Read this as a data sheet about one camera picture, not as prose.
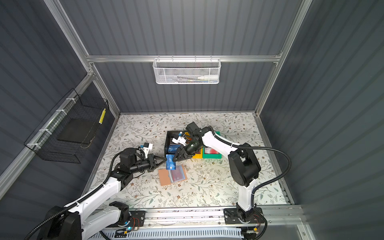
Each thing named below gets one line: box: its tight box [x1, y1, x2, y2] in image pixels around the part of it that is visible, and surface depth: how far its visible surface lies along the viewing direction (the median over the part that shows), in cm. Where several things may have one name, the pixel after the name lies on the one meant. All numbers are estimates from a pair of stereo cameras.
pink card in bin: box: [205, 147, 219, 154], surface depth 98 cm
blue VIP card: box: [166, 154, 176, 171], surface depth 80 cm
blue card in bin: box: [168, 144, 182, 153], surface depth 99 cm
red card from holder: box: [171, 165, 184, 182], surface depth 89 cm
